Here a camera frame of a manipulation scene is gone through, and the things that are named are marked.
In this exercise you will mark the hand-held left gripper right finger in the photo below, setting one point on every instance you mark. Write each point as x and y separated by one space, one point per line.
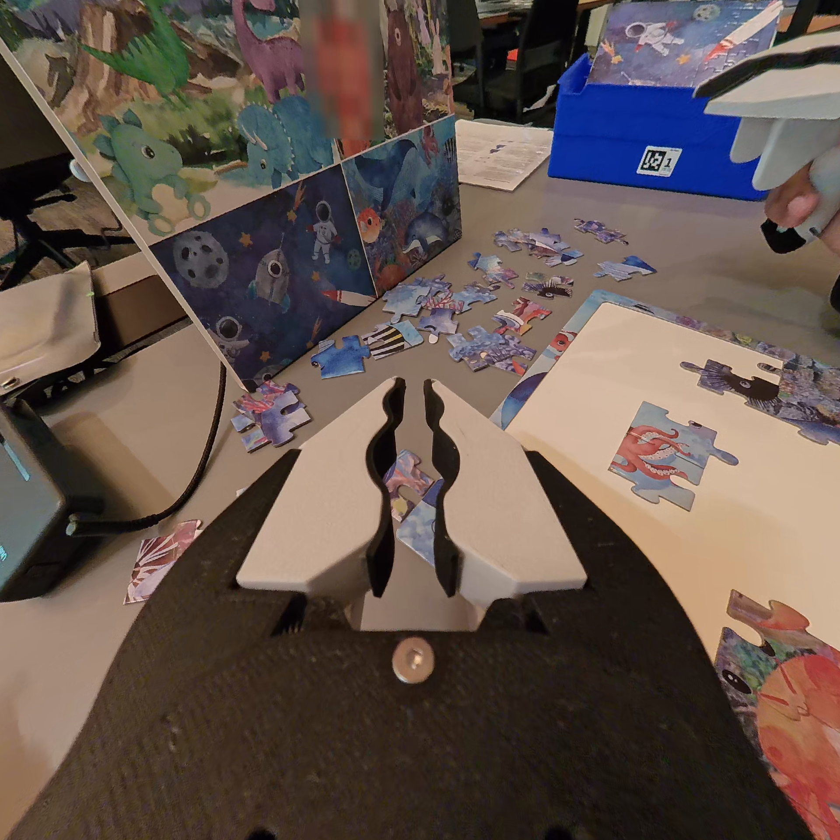
512 518

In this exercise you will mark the red crab jigsaw piece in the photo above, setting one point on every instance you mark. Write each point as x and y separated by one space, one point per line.
781 689

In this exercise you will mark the instruction sheet in plastic sleeve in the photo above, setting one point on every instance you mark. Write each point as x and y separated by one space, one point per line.
499 154

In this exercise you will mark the space puzzle board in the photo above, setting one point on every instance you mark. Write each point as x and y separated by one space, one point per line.
676 39

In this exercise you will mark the illustrated animal puzzle box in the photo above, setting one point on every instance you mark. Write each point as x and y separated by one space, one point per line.
262 229

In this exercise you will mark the black urchin jigsaw piece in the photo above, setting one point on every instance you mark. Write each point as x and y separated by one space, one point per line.
741 384

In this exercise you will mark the pile of puzzle pieces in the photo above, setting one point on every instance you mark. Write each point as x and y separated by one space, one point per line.
459 315

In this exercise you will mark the blue striped jigsaw piece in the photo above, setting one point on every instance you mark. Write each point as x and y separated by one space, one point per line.
623 266

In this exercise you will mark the red octopus jigsaw piece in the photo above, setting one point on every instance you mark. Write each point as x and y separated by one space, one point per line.
646 459

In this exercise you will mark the blue storage bin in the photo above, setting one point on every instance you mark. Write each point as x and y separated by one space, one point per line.
604 144

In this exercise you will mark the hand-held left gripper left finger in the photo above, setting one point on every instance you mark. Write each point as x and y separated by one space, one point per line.
308 518

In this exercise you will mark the black office chair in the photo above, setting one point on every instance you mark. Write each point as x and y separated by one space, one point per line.
39 216

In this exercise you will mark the black partition panel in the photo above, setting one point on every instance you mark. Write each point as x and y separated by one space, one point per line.
26 111

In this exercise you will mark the silver foil pouch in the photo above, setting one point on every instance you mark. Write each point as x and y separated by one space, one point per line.
46 321

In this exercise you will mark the cream puzzle frame tray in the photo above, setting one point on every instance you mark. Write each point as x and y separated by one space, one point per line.
722 525

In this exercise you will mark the person's right hand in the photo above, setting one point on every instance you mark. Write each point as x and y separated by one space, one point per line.
794 200

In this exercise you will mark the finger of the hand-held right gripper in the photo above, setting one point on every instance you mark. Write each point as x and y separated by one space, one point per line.
781 98
774 62

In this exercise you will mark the black flat device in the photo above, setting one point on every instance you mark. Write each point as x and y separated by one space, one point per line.
29 512

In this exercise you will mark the pale blue tentacle jigsaw piece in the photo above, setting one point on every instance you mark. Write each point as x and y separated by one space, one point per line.
682 426

